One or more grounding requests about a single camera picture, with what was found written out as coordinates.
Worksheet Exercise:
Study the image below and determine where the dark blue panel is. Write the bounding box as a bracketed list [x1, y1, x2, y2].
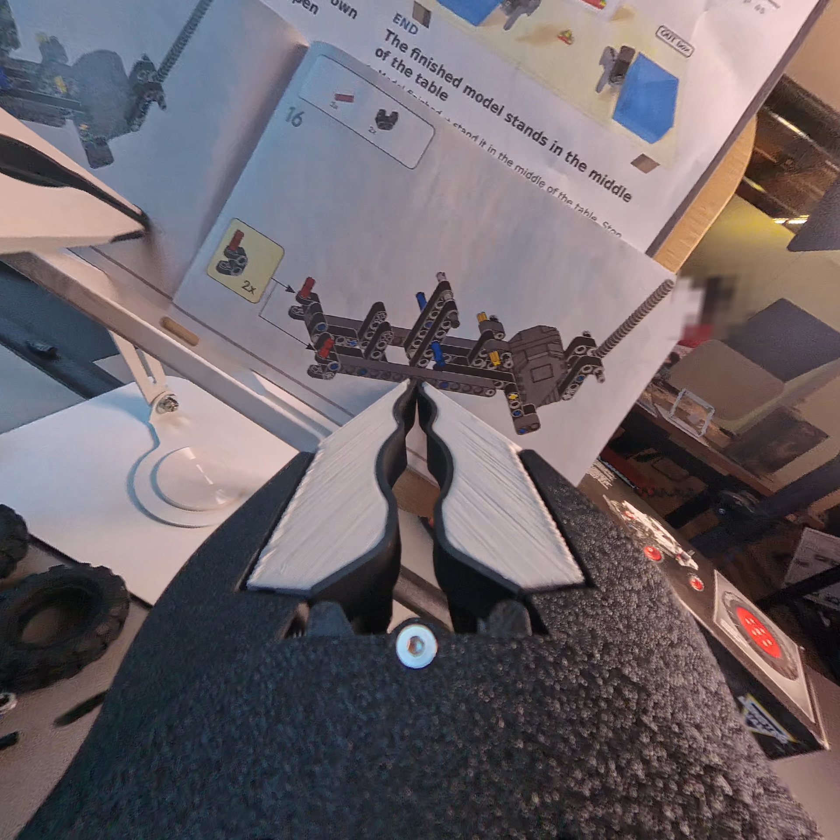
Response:
[720, 296, 840, 388]

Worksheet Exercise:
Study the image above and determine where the white book stand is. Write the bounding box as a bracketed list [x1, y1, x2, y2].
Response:
[0, 125, 756, 565]

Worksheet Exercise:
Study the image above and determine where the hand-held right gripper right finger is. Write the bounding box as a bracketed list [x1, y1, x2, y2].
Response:
[418, 381, 588, 611]

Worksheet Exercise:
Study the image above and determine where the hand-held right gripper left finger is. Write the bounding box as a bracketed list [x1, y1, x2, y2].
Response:
[247, 380, 418, 614]

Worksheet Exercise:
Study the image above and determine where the small clear acrylic holder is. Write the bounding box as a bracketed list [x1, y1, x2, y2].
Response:
[667, 392, 718, 441]

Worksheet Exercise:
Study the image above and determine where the black toy tyre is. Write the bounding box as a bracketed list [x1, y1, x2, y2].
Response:
[0, 506, 30, 578]
[0, 565, 132, 690]

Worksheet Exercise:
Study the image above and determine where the cluttered background workbench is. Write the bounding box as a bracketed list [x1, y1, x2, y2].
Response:
[617, 263, 840, 552]

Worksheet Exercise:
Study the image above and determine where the grey desk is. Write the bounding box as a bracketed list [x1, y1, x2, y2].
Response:
[0, 532, 840, 840]

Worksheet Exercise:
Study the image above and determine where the white printed task sheet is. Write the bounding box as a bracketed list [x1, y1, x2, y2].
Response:
[263, 0, 840, 250]

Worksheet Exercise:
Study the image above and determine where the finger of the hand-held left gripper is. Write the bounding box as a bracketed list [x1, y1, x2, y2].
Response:
[0, 155, 148, 253]
[0, 109, 143, 224]

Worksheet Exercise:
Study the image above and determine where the toy truck box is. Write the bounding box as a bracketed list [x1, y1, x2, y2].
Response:
[578, 460, 828, 756]

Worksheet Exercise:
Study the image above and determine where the building instruction booklet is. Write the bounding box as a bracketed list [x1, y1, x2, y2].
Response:
[0, 0, 683, 487]

